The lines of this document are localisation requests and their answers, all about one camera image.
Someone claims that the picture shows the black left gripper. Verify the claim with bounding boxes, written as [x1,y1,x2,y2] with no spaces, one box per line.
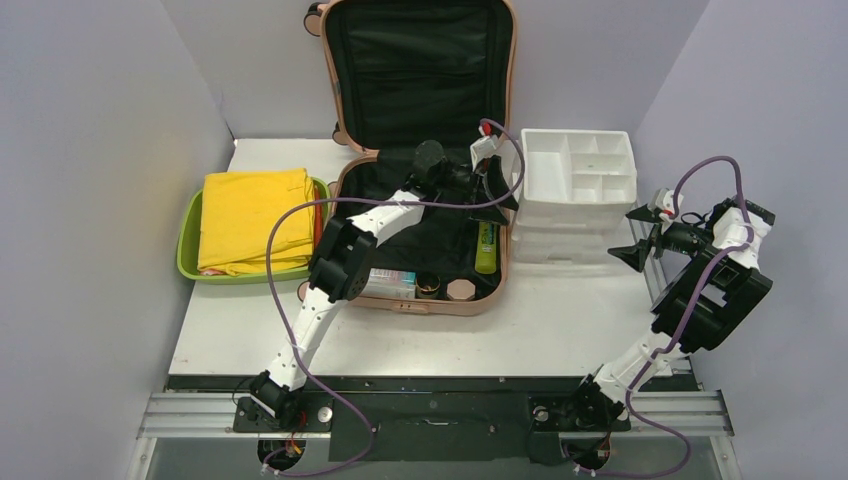
[433,157,518,227]

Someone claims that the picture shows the white plastic drawer organizer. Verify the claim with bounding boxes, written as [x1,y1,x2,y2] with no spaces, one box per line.
[510,128,637,264]

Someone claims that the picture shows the white toothpaste box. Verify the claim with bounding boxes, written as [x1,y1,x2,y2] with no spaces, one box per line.
[362,268,416,300]

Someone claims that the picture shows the pink hard-shell suitcase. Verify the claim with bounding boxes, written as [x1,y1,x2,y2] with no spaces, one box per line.
[304,1,515,316]

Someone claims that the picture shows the red snack bag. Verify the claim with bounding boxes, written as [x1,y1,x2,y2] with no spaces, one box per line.
[313,184,324,249]

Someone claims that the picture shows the yellow box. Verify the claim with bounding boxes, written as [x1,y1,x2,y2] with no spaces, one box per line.
[197,168,316,277]

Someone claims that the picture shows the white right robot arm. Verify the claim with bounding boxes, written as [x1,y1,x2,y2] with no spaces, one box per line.
[563,198,776,429]

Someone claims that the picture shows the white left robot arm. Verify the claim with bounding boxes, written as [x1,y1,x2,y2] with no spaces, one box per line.
[249,134,518,430]

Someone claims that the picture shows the small green bottle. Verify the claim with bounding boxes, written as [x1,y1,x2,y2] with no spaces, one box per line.
[474,222,498,275]

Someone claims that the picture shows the octagonal pink jar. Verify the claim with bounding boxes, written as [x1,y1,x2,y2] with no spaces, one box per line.
[446,279,476,302]

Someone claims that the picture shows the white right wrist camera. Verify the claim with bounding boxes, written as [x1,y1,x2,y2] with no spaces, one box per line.
[648,188,678,222]

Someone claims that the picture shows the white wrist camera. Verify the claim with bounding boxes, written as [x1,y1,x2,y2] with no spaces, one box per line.
[648,188,678,222]
[469,122,498,168]

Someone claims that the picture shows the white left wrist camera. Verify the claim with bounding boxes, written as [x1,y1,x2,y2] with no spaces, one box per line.
[469,122,498,168]

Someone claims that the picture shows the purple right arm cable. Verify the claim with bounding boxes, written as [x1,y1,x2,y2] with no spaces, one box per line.
[563,156,757,480]

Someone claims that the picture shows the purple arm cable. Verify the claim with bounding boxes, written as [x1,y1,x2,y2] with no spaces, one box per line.
[261,118,527,480]
[563,156,757,480]

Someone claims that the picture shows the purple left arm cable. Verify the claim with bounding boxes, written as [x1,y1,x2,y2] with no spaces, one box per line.
[261,118,527,480]

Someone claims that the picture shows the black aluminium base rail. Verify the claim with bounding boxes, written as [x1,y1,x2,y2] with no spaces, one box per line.
[128,375,741,479]

